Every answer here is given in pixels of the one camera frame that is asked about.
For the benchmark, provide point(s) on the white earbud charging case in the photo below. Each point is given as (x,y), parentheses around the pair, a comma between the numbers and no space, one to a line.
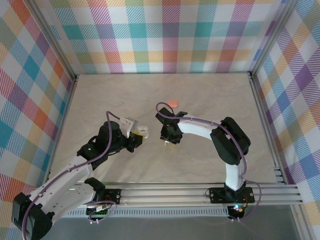
(143,128)

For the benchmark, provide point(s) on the pink earbud charging case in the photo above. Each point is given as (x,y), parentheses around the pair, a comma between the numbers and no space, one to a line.
(172,103)

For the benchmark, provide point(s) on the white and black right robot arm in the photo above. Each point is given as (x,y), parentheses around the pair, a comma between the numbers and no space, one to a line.
(197,126)

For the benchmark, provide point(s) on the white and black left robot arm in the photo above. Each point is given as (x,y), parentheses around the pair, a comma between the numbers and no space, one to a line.
(62,175)

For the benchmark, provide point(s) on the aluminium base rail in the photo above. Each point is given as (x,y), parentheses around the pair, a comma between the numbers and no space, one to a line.
(162,193)

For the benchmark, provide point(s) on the aluminium side rail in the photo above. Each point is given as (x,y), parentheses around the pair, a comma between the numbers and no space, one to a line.
(262,112)
(63,120)

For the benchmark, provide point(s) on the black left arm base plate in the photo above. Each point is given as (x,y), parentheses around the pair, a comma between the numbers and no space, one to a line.
(113,196)

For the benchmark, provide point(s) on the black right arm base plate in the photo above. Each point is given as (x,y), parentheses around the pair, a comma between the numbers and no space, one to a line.
(216,195)

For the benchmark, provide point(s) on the aluminium frame post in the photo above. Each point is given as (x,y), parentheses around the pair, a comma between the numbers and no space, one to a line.
(301,225)
(271,37)
(55,42)

